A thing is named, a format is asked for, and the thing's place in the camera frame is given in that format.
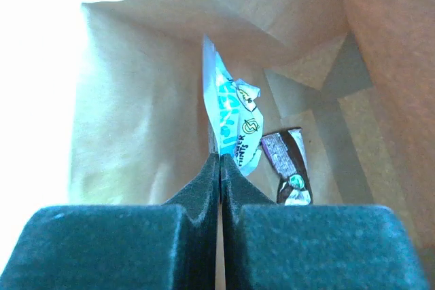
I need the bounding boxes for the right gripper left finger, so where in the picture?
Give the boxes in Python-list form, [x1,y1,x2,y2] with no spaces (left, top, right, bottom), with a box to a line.
[1,154,220,289]

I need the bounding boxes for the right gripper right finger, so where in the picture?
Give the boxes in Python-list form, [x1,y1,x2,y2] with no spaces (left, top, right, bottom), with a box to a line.
[220,155,430,289]

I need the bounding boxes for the red paper bag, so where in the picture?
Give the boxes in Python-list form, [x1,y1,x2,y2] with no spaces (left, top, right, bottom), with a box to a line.
[67,0,435,253]

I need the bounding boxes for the white blue snack packet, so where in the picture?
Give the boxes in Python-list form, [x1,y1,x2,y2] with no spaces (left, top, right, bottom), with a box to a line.
[202,35,264,177]

